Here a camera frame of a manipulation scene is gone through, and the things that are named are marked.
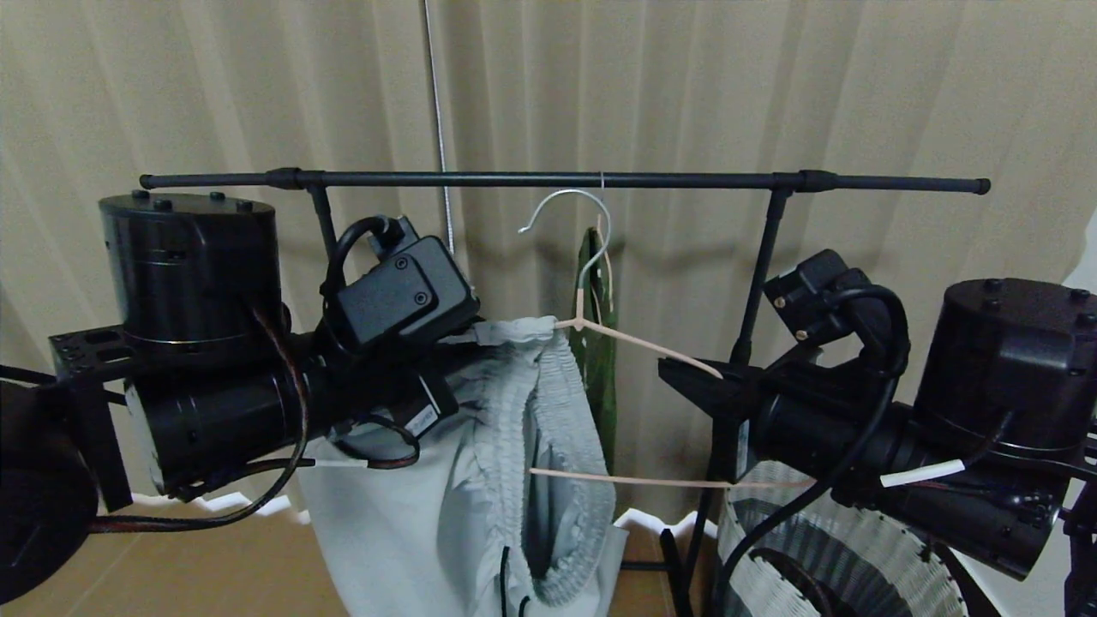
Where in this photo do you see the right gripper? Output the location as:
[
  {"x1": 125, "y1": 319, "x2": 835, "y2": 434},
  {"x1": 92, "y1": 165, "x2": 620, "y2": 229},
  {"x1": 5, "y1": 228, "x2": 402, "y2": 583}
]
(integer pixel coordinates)
[{"x1": 710, "y1": 343, "x2": 1072, "y2": 582}]

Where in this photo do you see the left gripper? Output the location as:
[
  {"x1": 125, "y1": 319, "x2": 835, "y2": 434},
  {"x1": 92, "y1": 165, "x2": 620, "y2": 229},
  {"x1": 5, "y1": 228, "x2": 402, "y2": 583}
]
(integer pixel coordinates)
[{"x1": 124, "y1": 338, "x2": 481, "y2": 500}]

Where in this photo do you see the pale grey garment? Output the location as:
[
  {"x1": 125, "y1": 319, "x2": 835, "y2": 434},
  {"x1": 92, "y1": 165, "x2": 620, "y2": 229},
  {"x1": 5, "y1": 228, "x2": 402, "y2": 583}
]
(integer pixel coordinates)
[{"x1": 296, "y1": 315, "x2": 631, "y2": 617}]

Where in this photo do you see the pink clothes hanger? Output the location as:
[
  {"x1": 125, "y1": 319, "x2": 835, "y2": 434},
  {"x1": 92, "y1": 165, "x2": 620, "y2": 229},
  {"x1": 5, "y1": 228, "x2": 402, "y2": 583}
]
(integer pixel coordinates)
[
  {"x1": 594, "y1": 171, "x2": 616, "y2": 314},
  {"x1": 519, "y1": 189, "x2": 815, "y2": 491}
]

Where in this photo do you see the green long-sleeved shirt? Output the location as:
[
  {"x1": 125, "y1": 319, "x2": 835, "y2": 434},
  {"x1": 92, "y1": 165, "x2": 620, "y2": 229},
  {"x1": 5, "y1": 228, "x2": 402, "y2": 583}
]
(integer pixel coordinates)
[{"x1": 576, "y1": 227, "x2": 620, "y2": 476}]

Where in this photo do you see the white laundry basket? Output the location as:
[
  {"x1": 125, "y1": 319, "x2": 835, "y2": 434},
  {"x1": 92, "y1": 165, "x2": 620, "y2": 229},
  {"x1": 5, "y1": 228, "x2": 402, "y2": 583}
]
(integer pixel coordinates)
[{"x1": 716, "y1": 458, "x2": 969, "y2": 617}]

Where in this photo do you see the black clothes rack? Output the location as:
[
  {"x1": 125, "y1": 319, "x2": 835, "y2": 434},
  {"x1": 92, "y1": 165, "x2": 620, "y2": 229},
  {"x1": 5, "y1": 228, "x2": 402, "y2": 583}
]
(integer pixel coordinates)
[{"x1": 139, "y1": 167, "x2": 992, "y2": 617}]

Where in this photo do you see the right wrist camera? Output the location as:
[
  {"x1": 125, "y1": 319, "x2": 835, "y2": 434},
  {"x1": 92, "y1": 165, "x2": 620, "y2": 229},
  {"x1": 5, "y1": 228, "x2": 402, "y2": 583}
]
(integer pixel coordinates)
[{"x1": 763, "y1": 249, "x2": 909, "y2": 378}]

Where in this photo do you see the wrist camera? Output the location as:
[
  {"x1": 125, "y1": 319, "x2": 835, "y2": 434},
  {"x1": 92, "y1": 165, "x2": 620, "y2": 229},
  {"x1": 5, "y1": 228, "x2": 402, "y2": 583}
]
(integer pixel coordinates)
[
  {"x1": 321, "y1": 214, "x2": 481, "y2": 352},
  {"x1": 763, "y1": 249, "x2": 909, "y2": 378}
]

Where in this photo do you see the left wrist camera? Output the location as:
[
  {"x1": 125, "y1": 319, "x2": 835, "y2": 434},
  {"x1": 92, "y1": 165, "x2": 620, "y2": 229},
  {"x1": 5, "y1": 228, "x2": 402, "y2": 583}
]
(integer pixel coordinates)
[{"x1": 321, "y1": 214, "x2": 481, "y2": 352}]

